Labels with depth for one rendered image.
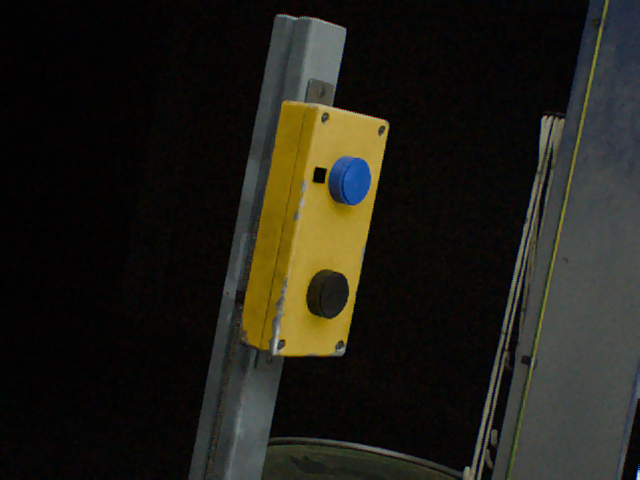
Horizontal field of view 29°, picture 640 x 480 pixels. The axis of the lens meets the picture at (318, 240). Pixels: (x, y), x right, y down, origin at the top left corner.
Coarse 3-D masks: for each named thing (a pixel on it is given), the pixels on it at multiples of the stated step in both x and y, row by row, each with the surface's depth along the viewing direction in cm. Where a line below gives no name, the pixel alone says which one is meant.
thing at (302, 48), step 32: (288, 32) 130; (320, 32) 128; (288, 64) 130; (320, 64) 129; (288, 96) 128; (256, 128) 131; (256, 160) 131; (256, 192) 131; (256, 224) 131; (224, 288) 132; (224, 320) 132; (224, 352) 132; (256, 352) 130; (224, 384) 132; (256, 384) 131; (224, 416) 131; (256, 416) 132; (224, 448) 131; (256, 448) 133
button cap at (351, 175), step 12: (348, 156) 126; (336, 168) 124; (348, 168) 124; (360, 168) 125; (336, 180) 124; (348, 180) 124; (360, 180) 126; (336, 192) 125; (348, 192) 125; (360, 192) 126; (348, 204) 126
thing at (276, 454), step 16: (272, 448) 261; (288, 448) 264; (304, 448) 267; (320, 448) 270; (336, 448) 272; (272, 464) 251; (288, 464) 253; (304, 464) 256; (320, 464) 259; (336, 464) 261; (352, 464) 264; (368, 464) 266; (384, 464) 268; (400, 464) 269
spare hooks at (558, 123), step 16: (544, 112) 173; (560, 112) 172; (560, 128) 170; (544, 144) 171; (544, 160) 172; (544, 176) 171; (544, 208) 172; (528, 224) 172; (528, 240) 171; (528, 272) 174; (512, 288) 172; (512, 320) 172; (496, 368) 172; (512, 368) 174; (496, 400) 173; (480, 432) 173; (496, 432) 174; (480, 448) 173; (496, 448) 175; (480, 464) 173
